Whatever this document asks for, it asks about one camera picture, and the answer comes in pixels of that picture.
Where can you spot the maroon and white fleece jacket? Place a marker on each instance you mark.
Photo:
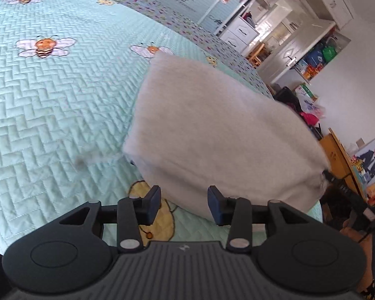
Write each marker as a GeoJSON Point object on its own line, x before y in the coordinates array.
{"type": "Point", "coordinates": [195, 127]}

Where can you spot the wooden dresser desk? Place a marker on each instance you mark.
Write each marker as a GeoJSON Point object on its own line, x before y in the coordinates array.
{"type": "Point", "coordinates": [342, 167]}

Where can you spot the pilot boy portrait photo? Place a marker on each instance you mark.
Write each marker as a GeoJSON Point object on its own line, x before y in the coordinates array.
{"type": "Point", "coordinates": [366, 163]}

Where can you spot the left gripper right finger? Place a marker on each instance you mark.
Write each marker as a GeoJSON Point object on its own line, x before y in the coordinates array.
{"type": "Point", "coordinates": [236, 213]}

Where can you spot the white drawer cabinet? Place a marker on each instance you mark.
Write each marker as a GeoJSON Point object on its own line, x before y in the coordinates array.
{"type": "Point", "coordinates": [239, 34]}

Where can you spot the green hanging bag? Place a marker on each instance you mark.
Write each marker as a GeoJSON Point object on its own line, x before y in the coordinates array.
{"type": "Point", "coordinates": [329, 53]}

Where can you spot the mint green bee bedspread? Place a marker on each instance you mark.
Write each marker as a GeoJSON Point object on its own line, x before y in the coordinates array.
{"type": "Point", "coordinates": [69, 77]}

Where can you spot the black leather armchair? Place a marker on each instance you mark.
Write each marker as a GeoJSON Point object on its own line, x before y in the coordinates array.
{"type": "Point", "coordinates": [287, 97]}

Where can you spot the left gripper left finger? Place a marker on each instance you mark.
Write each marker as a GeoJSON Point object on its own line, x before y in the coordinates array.
{"type": "Point", "coordinates": [133, 212]}

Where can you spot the white plastic bag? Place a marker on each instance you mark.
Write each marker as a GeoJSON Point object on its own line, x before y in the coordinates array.
{"type": "Point", "coordinates": [311, 107]}

